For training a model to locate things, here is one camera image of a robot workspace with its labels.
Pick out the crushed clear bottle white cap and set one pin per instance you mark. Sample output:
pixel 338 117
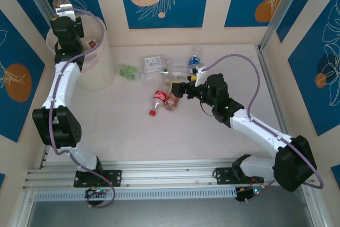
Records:
pixel 144 77

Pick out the clear bottle green cap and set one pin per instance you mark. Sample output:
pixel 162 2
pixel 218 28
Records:
pixel 175 73

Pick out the aluminium mounting rail frame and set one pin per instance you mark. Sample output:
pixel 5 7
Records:
pixel 164 173

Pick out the aluminium table side rail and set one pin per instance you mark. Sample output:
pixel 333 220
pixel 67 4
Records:
pixel 268 78

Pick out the aluminium frame leg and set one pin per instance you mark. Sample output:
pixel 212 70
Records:
pixel 24 205
pixel 313 211

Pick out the red-capped cola bottle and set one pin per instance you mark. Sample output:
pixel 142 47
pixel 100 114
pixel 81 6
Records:
pixel 160 96

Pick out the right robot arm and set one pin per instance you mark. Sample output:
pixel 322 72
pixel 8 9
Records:
pixel 260 128

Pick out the cream plastic waste bin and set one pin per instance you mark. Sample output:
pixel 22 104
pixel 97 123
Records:
pixel 98 72

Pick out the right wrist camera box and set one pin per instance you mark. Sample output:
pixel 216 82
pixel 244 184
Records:
pixel 200 74

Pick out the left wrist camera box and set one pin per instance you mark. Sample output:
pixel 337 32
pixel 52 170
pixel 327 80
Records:
pixel 65 13

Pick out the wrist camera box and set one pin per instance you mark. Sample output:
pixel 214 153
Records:
pixel 65 13
pixel 200 74

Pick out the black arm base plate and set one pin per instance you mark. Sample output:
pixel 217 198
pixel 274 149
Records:
pixel 220 176
pixel 114 177

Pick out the small black controller board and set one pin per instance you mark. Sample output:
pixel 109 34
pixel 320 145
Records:
pixel 247 193
pixel 95 192

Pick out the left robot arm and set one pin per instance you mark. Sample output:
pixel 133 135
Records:
pixel 63 83

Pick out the clear bottle white label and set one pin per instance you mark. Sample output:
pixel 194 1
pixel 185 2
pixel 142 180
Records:
pixel 152 60

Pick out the crushed clear bottle green label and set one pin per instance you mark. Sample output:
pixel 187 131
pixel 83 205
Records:
pixel 127 71

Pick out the brown coffee label bottle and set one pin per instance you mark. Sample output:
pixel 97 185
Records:
pixel 172 103

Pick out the clear plastic bin liner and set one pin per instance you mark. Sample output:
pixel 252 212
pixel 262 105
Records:
pixel 93 33

